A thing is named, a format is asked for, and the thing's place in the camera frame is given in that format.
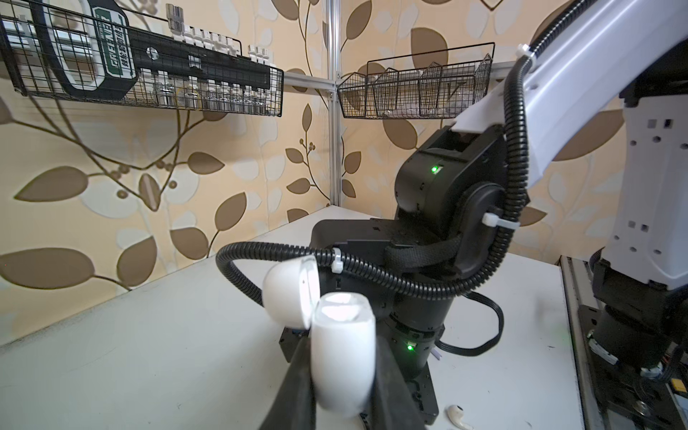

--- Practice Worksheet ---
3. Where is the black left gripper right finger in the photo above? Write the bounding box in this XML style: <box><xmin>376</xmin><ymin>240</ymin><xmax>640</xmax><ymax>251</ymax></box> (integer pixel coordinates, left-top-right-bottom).
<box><xmin>369</xmin><ymin>336</ymin><xmax>425</xmax><ymax>430</ymax></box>

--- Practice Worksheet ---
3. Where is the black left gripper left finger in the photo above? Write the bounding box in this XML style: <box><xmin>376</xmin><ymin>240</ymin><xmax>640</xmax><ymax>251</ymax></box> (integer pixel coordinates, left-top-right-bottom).
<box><xmin>260</xmin><ymin>337</ymin><xmax>316</xmax><ymax>430</ymax></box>

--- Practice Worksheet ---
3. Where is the white earbud charging case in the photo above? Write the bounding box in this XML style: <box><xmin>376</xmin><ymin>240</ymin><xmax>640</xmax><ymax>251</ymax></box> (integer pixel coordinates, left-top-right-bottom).
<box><xmin>263</xmin><ymin>255</ymin><xmax>376</xmax><ymax>417</ymax></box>

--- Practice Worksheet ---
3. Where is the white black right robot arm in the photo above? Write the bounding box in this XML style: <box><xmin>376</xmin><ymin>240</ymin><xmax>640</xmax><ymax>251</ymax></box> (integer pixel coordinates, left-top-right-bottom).
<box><xmin>216</xmin><ymin>1</ymin><xmax>687</xmax><ymax>429</ymax></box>

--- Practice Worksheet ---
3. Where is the empty black wire basket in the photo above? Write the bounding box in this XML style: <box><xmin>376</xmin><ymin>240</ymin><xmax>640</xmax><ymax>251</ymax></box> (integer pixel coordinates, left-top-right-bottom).
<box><xmin>337</xmin><ymin>42</ymin><xmax>496</xmax><ymax>120</ymax></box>

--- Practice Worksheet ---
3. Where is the wire basket with socket set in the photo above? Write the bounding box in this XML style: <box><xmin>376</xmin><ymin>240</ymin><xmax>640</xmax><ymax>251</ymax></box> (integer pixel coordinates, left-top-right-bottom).
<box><xmin>0</xmin><ymin>0</ymin><xmax>285</xmax><ymax>118</ymax></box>

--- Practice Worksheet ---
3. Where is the black socket set rail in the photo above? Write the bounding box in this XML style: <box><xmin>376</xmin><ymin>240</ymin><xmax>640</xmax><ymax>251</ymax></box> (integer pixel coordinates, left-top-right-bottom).
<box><xmin>29</xmin><ymin>0</ymin><xmax>272</xmax><ymax>103</ymax></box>

